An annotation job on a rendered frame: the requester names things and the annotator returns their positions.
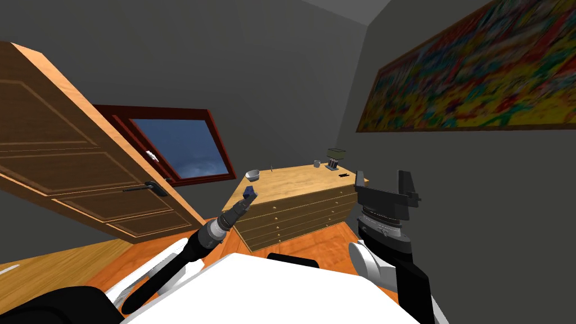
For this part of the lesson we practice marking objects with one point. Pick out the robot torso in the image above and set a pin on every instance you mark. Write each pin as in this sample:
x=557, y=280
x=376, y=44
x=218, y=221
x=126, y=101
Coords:
x=270, y=297

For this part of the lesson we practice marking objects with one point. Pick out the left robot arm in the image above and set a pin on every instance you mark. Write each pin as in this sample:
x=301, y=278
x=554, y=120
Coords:
x=203, y=238

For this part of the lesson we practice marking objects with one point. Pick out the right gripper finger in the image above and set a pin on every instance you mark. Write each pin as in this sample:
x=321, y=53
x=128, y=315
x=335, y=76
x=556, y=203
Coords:
x=406, y=182
x=359, y=179

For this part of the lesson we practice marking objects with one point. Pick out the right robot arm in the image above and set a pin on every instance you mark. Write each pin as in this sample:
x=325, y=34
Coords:
x=388, y=239

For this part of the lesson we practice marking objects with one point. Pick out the red framed window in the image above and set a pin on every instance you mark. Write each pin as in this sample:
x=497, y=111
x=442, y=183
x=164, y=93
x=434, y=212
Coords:
x=184, y=144

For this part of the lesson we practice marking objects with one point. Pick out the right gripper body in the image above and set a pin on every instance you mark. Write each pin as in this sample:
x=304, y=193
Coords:
x=384, y=200

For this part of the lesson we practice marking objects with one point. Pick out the wooden chest of drawers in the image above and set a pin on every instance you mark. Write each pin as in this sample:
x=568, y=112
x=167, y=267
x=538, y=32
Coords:
x=292, y=202

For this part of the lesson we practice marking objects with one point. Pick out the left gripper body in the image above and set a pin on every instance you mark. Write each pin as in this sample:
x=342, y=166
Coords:
x=250, y=193

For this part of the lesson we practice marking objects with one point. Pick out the brown wooden door leaf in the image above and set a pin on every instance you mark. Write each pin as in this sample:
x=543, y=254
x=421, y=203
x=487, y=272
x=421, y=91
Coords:
x=58, y=148

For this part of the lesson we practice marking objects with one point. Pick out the colourful framed painting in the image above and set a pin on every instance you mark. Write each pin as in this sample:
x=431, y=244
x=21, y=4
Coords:
x=477, y=76

